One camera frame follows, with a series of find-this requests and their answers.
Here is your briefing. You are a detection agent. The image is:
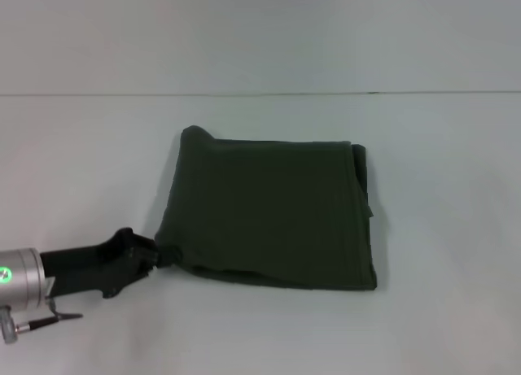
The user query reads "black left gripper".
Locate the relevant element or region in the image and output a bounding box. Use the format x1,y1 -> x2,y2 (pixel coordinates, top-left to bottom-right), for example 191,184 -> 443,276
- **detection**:
39,227 -> 182,300

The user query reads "dark green t-shirt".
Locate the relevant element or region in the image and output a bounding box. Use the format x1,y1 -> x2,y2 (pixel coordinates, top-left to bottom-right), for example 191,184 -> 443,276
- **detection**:
154,124 -> 379,291

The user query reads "left arm cable with connector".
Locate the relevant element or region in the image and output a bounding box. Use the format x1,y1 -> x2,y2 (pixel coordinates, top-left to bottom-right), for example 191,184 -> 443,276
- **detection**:
0,297 -> 85,346

